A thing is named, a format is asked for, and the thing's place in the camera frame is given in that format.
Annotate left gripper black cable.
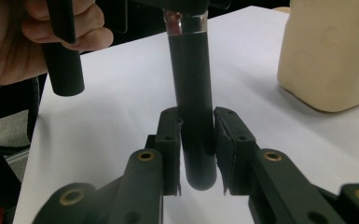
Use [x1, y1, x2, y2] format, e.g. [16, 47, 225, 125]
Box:
[26, 76, 42, 143]

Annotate thick black makeup brush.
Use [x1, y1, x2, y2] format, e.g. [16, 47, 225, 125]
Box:
[162, 8, 218, 191]

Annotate beige square cup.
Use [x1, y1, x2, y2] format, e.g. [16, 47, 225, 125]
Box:
[276, 0, 359, 113]

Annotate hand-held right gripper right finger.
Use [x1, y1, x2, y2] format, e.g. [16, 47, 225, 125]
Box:
[214, 106, 261, 196]

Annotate white table mat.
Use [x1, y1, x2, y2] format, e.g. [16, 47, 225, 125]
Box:
[12, 5, 359, 224]

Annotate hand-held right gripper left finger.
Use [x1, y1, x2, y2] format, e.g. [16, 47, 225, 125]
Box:
[145, 106, 184, 198]

